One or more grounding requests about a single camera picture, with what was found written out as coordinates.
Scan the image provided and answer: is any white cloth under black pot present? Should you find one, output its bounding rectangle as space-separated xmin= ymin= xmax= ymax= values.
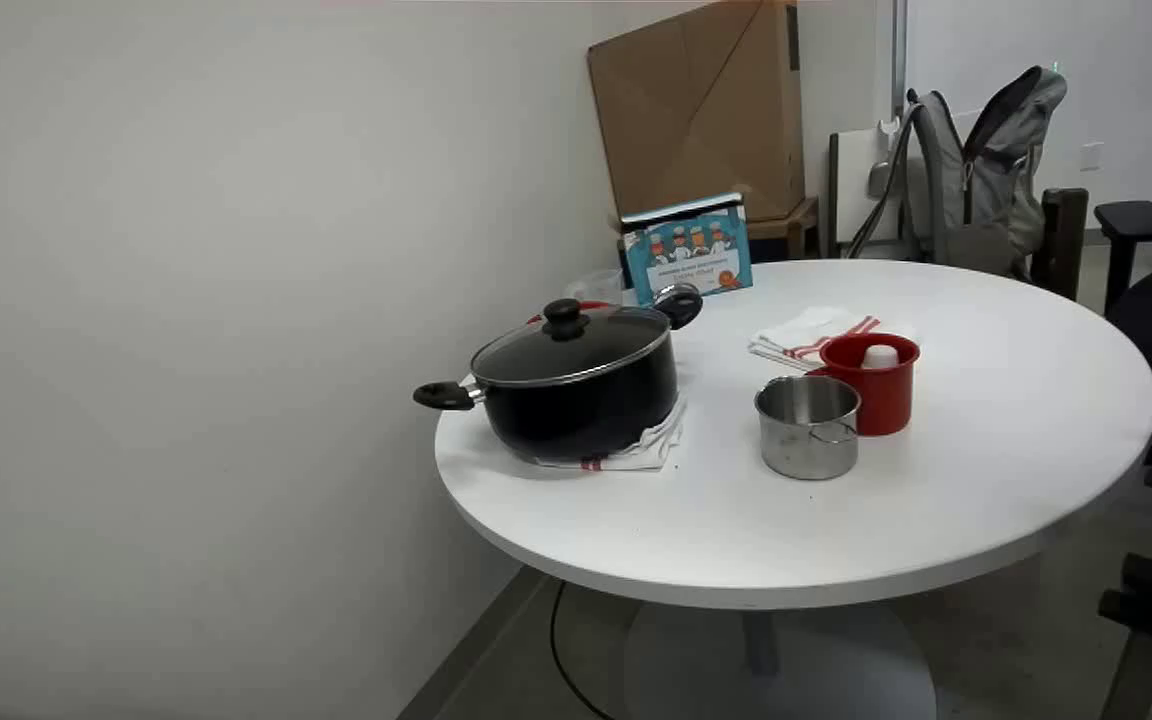
xmin=520 ymin=395 xmax=691 ymax=479

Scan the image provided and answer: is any dark wooden chair back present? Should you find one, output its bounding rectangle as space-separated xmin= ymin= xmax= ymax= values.
xmin=1026 ymin=183 xmax=1090 ymax=305

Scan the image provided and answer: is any glass pot lid black knob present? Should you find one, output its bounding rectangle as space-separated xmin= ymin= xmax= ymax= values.
xmin=468 ymin=297 xmax=677 ymax=392

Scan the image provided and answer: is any white cylinder inside cup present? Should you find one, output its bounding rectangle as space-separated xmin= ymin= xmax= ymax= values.
xmin=856 ymin=341 xmax=902 ymax=376

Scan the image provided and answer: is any blue printed cardboard box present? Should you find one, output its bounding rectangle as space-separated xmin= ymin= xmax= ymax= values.
xmin=615 ymin=189 xmax=756 ymax=314

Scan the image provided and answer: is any white towel with red stripes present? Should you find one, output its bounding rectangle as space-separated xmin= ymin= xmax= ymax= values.
xmin=747 ymin=305 xmax=889 ymax=374

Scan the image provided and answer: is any red orange cup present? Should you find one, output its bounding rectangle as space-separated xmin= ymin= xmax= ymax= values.
xmin=807 ymin=329 xmax=925 ymax=441

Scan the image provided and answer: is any black floor cable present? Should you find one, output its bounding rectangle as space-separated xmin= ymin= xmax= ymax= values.
xmin=542 ymin=579 xmax=621 ymax=720

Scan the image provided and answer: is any large brown cardboard sheet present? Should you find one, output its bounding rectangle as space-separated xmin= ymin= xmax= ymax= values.
xmin=584 ymin=0 xmax=807 ymax=229

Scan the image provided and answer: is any black cooking pot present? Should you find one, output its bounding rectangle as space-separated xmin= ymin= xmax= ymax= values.
xmin=407 ymin=287 xmax=709 ymax=469

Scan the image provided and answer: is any small silver pot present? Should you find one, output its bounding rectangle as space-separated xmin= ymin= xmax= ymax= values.
xmin=752 ymin=374 xmax=865 ymax=484

